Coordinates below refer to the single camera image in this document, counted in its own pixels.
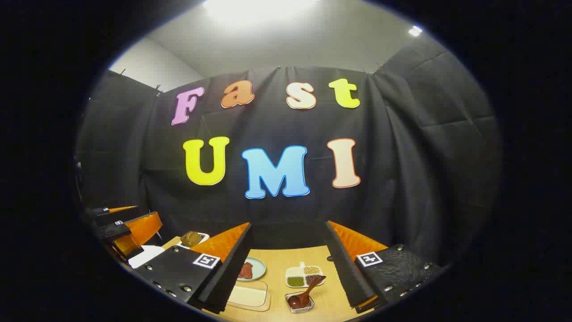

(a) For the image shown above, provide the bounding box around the clear plastic rice container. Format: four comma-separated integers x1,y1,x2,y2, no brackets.
227,280,271,312

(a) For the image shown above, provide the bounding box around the metal chopstick holder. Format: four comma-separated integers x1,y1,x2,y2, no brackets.
285,291,315,314

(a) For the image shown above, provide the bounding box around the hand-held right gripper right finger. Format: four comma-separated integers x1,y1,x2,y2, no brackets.
324,220,447,314

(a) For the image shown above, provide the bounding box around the black backdrop cloth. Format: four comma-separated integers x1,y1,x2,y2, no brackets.
76,65,501,269

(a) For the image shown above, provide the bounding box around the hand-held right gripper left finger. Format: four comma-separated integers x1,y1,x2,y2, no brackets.
133,222,254,314

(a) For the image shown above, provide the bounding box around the white toaster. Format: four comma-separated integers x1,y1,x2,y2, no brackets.
178,232,210,249

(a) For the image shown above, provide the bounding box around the pale green plate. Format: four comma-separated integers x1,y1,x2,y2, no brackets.
237,257,267,281

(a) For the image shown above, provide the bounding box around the long ceiling light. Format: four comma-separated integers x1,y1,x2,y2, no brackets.
203,0,322,25

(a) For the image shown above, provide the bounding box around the brown bread slice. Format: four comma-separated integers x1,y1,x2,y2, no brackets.
180,231,204,247

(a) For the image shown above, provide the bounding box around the white divided tray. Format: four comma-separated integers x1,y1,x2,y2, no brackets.
285,262,324,288

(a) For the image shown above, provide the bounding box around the white rice cooker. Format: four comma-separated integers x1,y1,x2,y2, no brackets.
129,245,166,269

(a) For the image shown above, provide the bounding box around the brown wooden spoon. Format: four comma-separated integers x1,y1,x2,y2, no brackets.
288,275,327,309

